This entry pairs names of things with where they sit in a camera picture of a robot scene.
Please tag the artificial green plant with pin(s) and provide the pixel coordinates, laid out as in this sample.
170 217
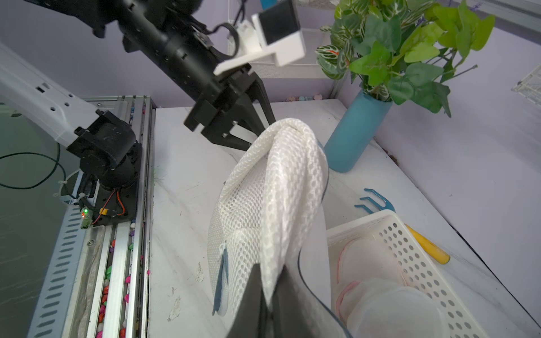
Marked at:
403 50

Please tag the pink trimmed laundry bag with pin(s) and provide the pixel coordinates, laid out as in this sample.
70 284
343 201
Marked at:
363 270

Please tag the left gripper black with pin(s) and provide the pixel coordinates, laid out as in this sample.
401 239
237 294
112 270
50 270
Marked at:
225 110

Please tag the teal vase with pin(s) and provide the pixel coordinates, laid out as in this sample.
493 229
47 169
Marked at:
355 131

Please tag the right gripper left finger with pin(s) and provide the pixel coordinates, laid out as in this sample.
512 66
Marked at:
250 321

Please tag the white wire wall basket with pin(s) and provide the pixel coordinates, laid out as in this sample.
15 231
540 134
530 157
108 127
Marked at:
530 86

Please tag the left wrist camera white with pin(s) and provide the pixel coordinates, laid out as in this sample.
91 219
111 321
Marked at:
274 32

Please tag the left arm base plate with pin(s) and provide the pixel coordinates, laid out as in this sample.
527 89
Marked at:
100 205

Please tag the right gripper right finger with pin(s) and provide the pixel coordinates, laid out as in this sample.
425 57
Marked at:
297 312

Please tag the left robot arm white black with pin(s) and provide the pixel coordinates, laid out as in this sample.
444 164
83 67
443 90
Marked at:
54 54

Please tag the white plastic basket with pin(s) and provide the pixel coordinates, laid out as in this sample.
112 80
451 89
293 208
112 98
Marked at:
418 270

